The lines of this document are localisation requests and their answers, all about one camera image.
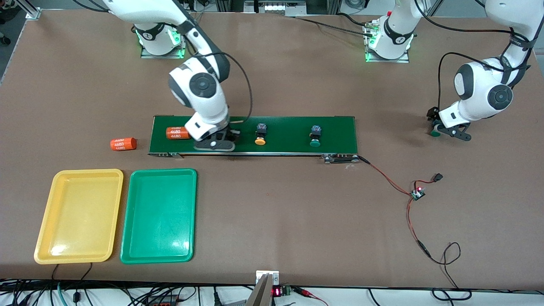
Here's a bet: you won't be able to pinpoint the orange 4680 cylinder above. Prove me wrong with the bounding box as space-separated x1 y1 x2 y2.
110 137 137 152
165 127 191 141

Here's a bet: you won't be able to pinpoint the green conveyor belt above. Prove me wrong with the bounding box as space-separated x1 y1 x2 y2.
147 115 361 164

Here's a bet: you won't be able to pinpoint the red-black lead with black plug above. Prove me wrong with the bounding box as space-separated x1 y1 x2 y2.
419 173 444 190

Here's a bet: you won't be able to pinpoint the red-black conveyor motor lead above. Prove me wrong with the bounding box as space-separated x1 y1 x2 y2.
357 156 414 197

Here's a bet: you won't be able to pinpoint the green plastic tray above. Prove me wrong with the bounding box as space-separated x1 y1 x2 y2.
120 168 198 264

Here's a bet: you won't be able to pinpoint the red-black power supply lead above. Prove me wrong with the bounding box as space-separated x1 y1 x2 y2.
406 198 462 289

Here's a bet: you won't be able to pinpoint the yellow plastic tray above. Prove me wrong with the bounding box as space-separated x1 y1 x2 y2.
34 169 124 265

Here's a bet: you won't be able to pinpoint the red clip leads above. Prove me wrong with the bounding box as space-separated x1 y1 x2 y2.
292 287 330 306

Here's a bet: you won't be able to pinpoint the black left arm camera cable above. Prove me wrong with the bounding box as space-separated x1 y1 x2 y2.
437 52 532 111

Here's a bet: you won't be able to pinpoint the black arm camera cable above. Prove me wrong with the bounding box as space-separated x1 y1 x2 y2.
187 51 253 126
437 52 532 111

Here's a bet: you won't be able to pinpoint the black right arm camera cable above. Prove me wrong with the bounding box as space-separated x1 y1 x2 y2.
187 51 253 126

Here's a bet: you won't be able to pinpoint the short black table cable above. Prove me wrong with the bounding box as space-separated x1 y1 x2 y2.
338 12 374 28

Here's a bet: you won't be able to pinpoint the aluminium frame with device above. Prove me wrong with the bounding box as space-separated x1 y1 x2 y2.
244 0 307 17

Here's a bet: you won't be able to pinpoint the long black table cable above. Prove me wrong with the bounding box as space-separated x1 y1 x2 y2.
289 13 379 39

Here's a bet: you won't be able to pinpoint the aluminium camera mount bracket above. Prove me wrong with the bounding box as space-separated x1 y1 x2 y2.
246 270 280 306

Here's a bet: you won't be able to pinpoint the black looped floor cable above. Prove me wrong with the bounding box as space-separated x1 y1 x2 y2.
431 288 472 301

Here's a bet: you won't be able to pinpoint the black cable with ferrite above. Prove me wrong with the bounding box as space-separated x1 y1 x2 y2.
73 263 93 303

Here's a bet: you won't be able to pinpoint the thin black cable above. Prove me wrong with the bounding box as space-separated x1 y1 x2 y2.
50 263 58 306

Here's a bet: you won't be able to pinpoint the aluminium extrusion post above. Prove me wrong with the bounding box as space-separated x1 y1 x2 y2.
16 0 42 20

